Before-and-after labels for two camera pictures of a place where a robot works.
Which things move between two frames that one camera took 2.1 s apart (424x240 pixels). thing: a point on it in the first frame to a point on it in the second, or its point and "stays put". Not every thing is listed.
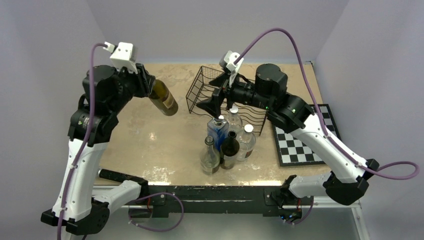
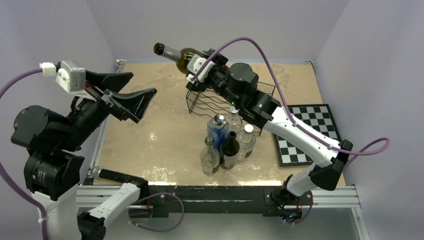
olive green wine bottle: [162, 98] to [180, 56]
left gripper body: [137, 83] to [86, 106]
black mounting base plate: [164, 200] stays put
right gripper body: [230, 87] to [215, 79]
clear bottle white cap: [247, 141] stays put
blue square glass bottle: [218, 129] stays put
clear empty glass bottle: [210, 157] stays put
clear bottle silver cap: [234, 121] stays put
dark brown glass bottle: [229, 148] stays put
